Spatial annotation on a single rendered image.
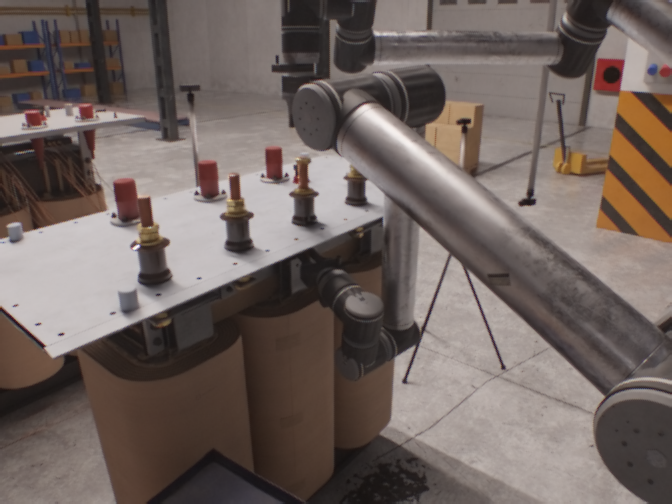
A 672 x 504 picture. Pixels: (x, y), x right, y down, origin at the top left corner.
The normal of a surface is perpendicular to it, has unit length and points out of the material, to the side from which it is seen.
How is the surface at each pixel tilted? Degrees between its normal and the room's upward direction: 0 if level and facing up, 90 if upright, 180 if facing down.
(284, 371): 90
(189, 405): 90
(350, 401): 90
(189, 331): 90
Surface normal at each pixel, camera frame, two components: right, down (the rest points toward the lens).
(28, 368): 0.60, 0.30
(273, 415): 0.05, 0.38
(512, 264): -0.58, -0.07
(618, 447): -0.77, 0.32
